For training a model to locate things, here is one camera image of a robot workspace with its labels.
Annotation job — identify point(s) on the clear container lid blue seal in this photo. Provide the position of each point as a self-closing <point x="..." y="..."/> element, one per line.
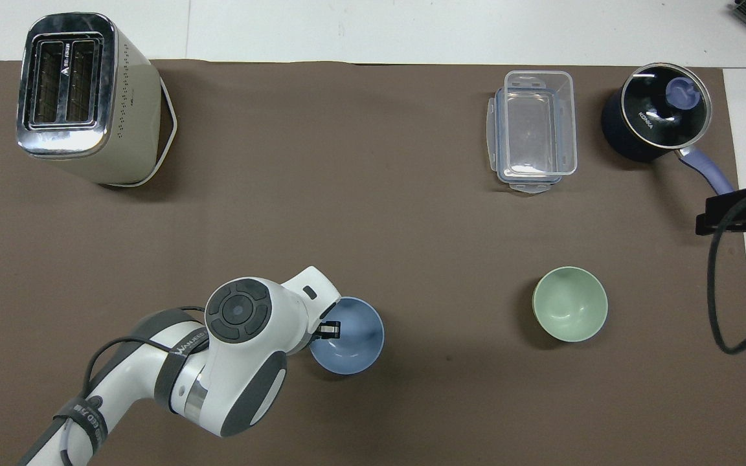
<point x="495" y="129"/>

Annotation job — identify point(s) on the green bowl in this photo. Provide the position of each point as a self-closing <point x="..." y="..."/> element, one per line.
<point x="570" y="304"/>

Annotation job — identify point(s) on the glass pot lid blue knob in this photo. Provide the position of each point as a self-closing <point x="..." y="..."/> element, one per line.
<point x="661" y="116"/>

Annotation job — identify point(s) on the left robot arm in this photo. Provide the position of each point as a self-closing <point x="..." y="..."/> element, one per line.
<point x="243" y="362"/>

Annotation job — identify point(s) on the blue bowl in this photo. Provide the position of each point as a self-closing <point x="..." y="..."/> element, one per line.
<point x="355" y="343"/>

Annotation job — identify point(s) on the silver and beige toaster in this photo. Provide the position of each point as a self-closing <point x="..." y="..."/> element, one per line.
<point x="124" y="123"/>

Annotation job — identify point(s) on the clear plastic container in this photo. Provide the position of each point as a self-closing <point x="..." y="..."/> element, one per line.
<point x="538" y="123"/>

